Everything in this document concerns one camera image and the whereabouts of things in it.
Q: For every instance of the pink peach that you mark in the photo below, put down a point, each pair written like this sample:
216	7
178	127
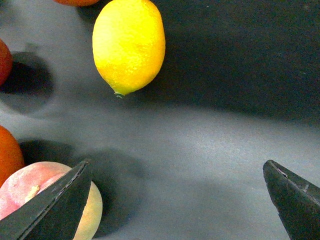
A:
29	181

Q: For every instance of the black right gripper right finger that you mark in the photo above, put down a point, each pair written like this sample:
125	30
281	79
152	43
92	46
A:
296	200

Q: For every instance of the red pomegranate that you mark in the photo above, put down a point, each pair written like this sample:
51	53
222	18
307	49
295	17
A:
6	62

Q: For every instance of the round orange middle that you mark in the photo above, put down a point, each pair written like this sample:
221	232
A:
77	3

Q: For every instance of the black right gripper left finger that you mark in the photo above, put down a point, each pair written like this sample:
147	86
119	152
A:
55	213

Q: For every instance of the yellow lemon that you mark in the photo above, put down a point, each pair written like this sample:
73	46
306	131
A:
128	44

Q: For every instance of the large orange front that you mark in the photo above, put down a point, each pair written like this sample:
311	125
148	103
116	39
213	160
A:
11	157

